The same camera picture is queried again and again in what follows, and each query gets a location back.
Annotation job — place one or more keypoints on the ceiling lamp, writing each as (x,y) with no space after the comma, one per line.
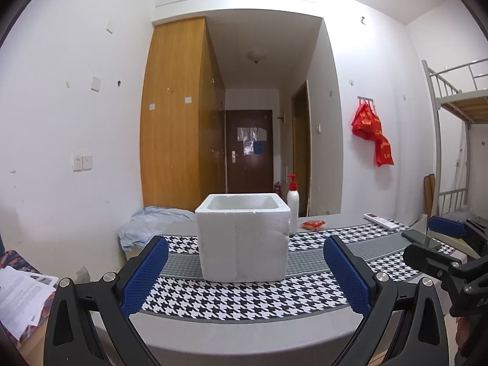
(256,57)

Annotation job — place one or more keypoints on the blue paper notice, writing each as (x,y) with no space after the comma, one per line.
(258,147)

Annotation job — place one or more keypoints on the white wall plate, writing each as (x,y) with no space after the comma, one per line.
(95,84)

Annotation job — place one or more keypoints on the red fire extinguisher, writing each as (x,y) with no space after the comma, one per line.
(278,190)

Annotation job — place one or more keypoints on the white foam box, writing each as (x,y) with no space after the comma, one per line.
(240,247)

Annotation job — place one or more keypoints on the houndstooth table mat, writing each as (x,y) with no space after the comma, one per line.
(236,297)

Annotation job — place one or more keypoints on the dark brown door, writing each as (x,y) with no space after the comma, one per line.
(247,171)

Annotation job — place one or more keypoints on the red plastic bag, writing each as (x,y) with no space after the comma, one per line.
(384,152)
(365,122)

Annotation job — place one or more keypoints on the wooden wardrobe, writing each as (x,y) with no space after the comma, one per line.
(171,122)

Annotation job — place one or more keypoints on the wooden boards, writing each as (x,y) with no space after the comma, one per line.
(430,194)

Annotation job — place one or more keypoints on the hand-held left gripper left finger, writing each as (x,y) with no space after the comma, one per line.
(146,274)

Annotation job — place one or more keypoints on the red snack packet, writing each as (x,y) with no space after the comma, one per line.
(312,225)

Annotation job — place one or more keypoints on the black smartphone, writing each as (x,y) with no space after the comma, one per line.
(419,238)

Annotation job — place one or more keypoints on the white remote control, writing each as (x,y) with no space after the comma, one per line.
(380,221)

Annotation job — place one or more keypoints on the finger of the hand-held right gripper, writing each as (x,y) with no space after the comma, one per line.
(446,227)
(427,257)

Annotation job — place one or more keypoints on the white paper notice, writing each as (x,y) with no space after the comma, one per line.
(251,132)

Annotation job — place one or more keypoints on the white pump bottle red cap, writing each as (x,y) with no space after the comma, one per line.
(292,209)

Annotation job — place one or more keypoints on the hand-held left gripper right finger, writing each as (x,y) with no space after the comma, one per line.
(347,274)

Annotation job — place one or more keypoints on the white wall socket panel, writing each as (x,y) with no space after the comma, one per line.
(83,162)

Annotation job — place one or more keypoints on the grey pillow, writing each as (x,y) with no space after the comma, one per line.
(459,211)

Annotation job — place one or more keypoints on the light blue cloth pile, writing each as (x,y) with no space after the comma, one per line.
(152,225)

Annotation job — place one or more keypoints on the metal wall hook rack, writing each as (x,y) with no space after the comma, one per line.
(366,99)

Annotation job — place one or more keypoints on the metal bunk bed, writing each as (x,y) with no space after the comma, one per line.
(469,103)

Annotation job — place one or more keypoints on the pile of printed papers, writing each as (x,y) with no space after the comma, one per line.
(23,297)

